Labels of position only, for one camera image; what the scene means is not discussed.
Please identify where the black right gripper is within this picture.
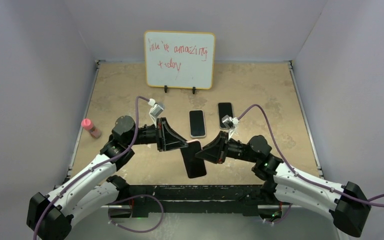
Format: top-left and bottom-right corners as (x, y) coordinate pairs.
(195, 131), (258, 165)

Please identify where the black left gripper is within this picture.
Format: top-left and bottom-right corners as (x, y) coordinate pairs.
(127, 118), (189, 152)

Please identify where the pink phone case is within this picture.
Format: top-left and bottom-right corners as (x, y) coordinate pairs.
(179, 139), (208, 180)

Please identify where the clear grey phone case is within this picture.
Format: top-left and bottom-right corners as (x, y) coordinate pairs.
(188, 109), (207, 139)

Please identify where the black phone with case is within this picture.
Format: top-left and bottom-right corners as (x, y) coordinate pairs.
(217, 102), (234, 130)

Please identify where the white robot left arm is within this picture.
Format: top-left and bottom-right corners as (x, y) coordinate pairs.
(26, 115), (188, 240)

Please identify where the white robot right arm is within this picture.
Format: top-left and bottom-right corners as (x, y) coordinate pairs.
(195, 131), (371, 238)

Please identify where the yellow framed whiteboard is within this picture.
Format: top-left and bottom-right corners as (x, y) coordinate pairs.
(143, 30), (216, 91)

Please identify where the pink capped small bottle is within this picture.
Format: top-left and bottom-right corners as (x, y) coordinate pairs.
(81, 118), (102, 139)

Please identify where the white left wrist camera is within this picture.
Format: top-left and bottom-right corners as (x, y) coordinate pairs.
(148, 98), (165, 127)

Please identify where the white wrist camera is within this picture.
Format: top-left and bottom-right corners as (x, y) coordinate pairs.
(222, 115), (239, 140)
(148, 98), (165, 127)

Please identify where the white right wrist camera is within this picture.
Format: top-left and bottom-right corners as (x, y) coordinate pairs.
(222, 115), (239, 140)

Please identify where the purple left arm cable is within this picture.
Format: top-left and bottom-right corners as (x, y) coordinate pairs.
(32, 96), (153, 240)

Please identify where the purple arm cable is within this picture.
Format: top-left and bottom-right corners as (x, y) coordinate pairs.
(32, 96), (153, 240)
(235, 103), (384, 209)

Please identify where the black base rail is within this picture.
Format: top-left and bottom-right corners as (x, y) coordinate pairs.
(96, 183), (296, 220)

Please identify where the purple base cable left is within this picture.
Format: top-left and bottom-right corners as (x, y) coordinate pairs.
(107, 193), (165, 234)

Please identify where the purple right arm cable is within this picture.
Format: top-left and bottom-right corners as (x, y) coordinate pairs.
(235, 103), (384, 209)

